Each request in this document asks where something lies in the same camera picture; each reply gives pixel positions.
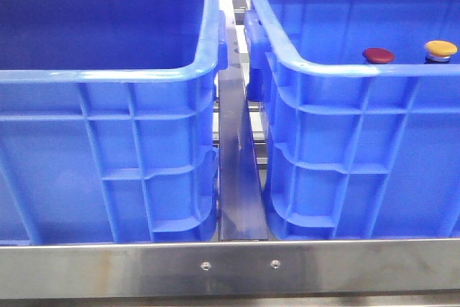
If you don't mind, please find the red mushroom push button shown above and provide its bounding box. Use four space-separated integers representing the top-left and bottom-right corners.
362 47 395 65

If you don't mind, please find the yellow mushroom push button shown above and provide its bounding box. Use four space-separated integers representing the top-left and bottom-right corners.
424 40 458 64

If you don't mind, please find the steel divider bar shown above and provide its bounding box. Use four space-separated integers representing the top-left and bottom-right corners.
218 9 269 242

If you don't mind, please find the left blue plastic bin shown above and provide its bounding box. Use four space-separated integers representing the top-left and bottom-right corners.
1 0 227 246

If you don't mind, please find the blue plastic bin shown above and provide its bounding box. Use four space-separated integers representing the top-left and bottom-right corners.
245 0 459 240
1 0 227 246

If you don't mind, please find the right blue plastic bin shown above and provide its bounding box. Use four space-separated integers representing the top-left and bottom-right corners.
245 0 459 240

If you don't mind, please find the steel front rail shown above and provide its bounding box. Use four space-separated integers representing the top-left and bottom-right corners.
1 239 459 299

